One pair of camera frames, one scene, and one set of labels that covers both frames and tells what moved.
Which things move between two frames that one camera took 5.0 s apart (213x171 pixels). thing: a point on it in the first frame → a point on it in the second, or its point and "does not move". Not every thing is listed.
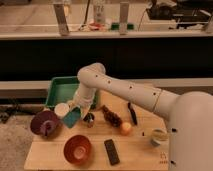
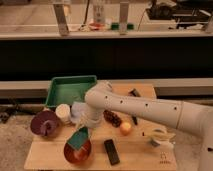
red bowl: (78, 149) does not move
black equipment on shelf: (180, 10) does not move
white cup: (61, 110) does not move
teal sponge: (72, 117) → (79, 137)
